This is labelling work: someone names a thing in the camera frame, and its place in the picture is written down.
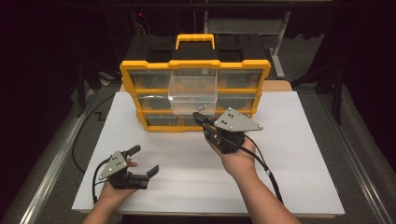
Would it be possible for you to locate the black stand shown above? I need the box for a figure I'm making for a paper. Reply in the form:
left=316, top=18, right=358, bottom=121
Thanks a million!
left=290, top=60, right=345, bottom=126
left=76, top=60, right=122, bottom=118

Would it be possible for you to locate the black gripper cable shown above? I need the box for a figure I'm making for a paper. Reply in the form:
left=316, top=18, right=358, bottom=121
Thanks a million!
left=92, top=156, right=112, bottom=204
left=244, top=133, right=285, bottom=205

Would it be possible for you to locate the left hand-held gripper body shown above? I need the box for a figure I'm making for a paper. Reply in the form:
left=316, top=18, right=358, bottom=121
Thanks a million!
left=98, top=150, right=149, bottom=190

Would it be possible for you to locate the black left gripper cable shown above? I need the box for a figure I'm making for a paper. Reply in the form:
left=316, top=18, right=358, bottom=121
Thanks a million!
left=92, top=156, right=112, bottom=204

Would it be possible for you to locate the dark device with red light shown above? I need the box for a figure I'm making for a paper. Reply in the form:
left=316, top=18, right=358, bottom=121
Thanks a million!
left=132, top=10, right=150, bottom=35

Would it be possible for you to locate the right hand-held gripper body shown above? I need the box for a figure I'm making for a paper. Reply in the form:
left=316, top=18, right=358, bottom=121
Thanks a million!
left=204, top=106, right=264, bottom=155

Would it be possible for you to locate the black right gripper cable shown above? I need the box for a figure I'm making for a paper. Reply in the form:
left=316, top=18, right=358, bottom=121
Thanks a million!
left=244, top=133, right=285, bottom=205

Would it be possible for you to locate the yellow black organizer cabinet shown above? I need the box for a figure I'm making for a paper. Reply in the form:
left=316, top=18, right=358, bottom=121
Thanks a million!
left=120, top=33, right=272, bottom=133

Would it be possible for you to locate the aluminium floor rail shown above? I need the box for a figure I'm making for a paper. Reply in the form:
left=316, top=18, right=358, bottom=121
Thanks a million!
left=317, top=92, right=396, bottom=224
left=18, top=90, right=97, bottom=224

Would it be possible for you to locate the person's right hand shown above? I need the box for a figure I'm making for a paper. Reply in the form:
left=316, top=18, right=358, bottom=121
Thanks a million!
left=206, top=138, right=259, bottom=180

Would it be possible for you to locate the clear plastic drawer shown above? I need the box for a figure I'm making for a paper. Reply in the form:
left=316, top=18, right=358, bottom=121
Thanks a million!
left=167, top=67, right=219, bottom=116

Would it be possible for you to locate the grey metal stand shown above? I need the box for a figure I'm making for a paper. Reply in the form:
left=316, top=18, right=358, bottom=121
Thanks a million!
left=204, top=10, right=291, bottom=79

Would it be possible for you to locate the black floor cable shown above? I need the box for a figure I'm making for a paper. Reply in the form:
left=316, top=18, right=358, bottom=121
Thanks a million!
left=72, top=93, right=116, bottom=175

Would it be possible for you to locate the person's left hand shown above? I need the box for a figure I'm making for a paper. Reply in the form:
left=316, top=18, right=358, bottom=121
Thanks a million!
left=96, top=159, right=138, bottom=209

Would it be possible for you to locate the set of clear organizer drawers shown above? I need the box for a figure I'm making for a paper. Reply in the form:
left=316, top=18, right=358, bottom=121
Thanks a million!
left=130, top=68, right=263, bottom=127

